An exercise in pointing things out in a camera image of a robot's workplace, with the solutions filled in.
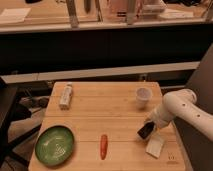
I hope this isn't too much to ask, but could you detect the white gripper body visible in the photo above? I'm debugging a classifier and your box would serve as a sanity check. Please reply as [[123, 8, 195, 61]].
[[145, 105, 174, 129]]

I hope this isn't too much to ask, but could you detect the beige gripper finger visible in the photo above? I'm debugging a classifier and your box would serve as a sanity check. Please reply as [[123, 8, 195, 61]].
[[147, 121, 159, 136]]

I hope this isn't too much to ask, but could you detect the black eraser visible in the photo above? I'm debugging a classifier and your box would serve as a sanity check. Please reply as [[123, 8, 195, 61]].
[[138, 122, 155, 139]]

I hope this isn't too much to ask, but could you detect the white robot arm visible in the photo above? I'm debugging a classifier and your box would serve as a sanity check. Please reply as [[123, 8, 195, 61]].
[[145, 89, 213, 141]]

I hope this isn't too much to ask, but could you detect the white sponge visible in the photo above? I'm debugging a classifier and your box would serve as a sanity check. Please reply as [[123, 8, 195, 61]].
[[146, 133, 165, 158]]

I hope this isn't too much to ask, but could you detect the white plastic cup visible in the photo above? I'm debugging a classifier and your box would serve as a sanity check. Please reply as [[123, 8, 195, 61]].
[[136, 87, 152, 109]]

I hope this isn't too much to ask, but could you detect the wooden board table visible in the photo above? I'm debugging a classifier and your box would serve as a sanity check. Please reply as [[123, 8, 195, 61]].
[[29, 82, 186, 171]]

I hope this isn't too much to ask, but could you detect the orange carrot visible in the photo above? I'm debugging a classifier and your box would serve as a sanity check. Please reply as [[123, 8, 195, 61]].
[[100, 134, 108, 160]]

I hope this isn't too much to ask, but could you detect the white tube bottle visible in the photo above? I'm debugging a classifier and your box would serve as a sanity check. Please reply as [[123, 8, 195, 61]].
[[59, 82, 72, 110]]

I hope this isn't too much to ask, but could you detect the green plate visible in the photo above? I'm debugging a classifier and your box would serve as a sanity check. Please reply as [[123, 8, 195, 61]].
[[35, 125, 75, 167]]

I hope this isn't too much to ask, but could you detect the black chair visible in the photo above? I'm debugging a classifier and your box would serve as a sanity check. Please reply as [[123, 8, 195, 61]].
[[0, 77, 41, 168]]

